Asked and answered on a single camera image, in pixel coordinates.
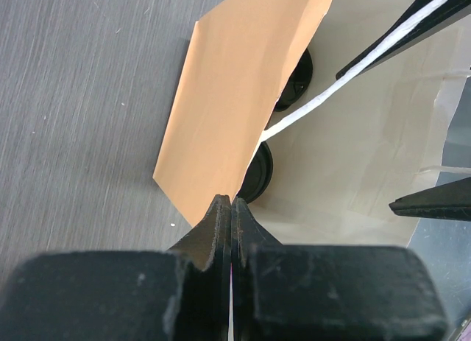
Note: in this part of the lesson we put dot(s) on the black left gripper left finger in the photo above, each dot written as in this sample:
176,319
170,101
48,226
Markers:
178,294

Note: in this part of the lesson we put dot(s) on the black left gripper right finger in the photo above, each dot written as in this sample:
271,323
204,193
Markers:
328,292

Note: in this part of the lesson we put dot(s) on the black coffee lid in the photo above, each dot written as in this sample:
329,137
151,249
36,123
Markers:
258,175
297,83

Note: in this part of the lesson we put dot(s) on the brown paper bag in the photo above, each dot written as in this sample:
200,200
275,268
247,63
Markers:
379,137

